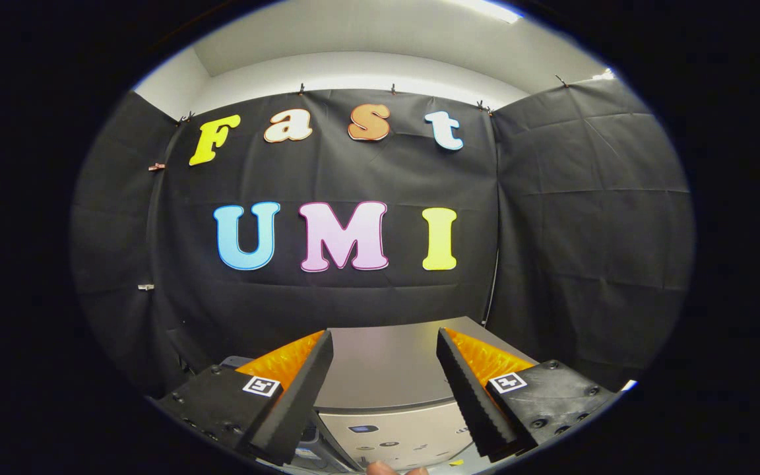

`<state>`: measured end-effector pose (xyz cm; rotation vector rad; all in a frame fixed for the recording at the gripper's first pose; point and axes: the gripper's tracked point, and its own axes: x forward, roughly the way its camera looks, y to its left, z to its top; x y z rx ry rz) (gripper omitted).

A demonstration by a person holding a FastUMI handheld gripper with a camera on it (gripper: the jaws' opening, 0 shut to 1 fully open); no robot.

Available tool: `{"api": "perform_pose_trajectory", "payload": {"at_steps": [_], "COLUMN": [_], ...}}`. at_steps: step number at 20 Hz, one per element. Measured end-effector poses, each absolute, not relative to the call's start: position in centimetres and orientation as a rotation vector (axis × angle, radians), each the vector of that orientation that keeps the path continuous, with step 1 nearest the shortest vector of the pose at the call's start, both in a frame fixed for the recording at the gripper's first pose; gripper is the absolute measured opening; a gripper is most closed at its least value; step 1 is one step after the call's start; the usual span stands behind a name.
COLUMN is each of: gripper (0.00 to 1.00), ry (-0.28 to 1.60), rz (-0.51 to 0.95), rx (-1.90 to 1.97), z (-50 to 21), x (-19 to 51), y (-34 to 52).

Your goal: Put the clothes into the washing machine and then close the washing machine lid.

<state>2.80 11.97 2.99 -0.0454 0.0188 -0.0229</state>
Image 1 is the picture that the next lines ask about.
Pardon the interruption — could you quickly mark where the black backdrop cloth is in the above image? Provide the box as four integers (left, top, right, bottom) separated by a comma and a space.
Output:
71, 78, 695, 396

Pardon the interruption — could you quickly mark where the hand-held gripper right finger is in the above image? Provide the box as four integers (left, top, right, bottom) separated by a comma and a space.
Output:
436, 327, 619, 462

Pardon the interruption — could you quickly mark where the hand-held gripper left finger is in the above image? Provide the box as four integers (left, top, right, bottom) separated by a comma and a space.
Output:
154, 330, 334, 467

